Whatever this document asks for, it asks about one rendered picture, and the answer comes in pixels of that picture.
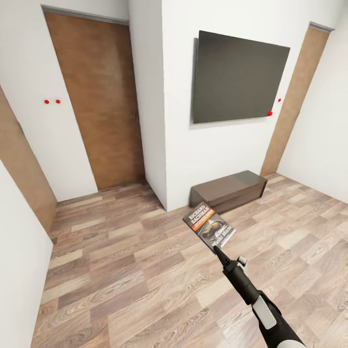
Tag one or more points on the bench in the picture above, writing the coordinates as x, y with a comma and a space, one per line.
229, 192

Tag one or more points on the wall mounted tv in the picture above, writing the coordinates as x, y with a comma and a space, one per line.
236, 77

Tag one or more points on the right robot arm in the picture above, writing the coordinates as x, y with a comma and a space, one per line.
276, 331

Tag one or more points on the hardback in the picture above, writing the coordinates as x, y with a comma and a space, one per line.
210, 227

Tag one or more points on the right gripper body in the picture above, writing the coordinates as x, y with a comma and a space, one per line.
236, 276

